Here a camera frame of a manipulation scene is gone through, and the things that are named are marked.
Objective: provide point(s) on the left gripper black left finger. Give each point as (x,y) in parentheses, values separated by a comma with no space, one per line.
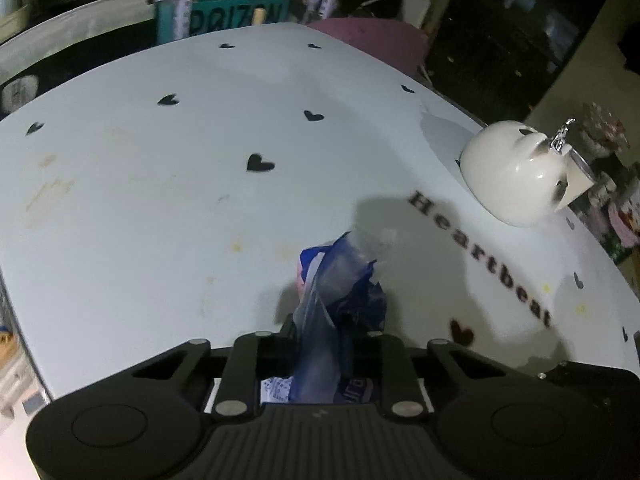
(252,359)

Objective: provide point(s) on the blue transparent plastic bag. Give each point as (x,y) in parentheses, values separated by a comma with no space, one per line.
(341,301)

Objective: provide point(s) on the teal prizon sign box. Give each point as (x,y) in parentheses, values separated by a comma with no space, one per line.
(178,19)

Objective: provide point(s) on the white cat shaped ceramic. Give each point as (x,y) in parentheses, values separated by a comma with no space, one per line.
(521,175)

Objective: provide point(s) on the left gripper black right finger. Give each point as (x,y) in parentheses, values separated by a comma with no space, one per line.
(394,376)

